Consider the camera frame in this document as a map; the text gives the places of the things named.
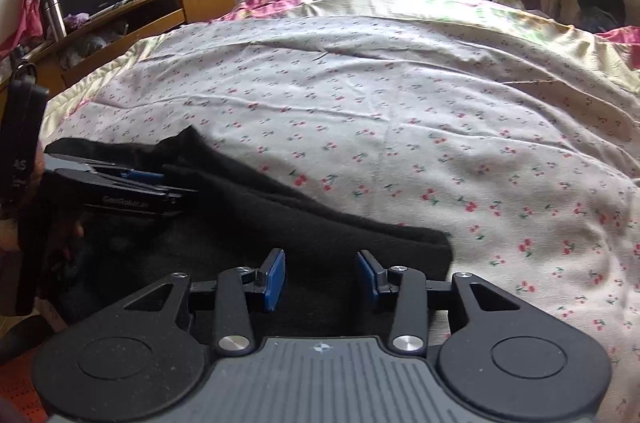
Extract black pants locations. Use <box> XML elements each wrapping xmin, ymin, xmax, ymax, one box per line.
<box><xmin>17</xmin><ymin>128</ymin><xmax>452</xmax><ymax>335</ymax></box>

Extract cherry print bed sheet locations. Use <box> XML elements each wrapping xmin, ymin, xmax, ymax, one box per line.
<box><xmin>41</xmin><ymin>0</ymin><xmax>639</xmax><ymax>422</ymax></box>

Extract steel thermos bottle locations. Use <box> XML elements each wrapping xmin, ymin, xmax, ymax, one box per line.
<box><xmin>44</xmin><ymin>0</ymin><xmax>67</xmax><ymax>42</ymax></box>

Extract wooden bedside cabinet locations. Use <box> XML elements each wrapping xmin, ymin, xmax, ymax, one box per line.
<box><xmin>1</xmin><ymin>0</ymin><xmax>235</xmax><ymax>99</ymax></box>

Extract black bag by curtain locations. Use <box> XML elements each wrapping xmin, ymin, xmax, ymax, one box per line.
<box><xmin>576</xmin><ymin>0</ymin><xmax>626</xmax><ymax>34</ymax></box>

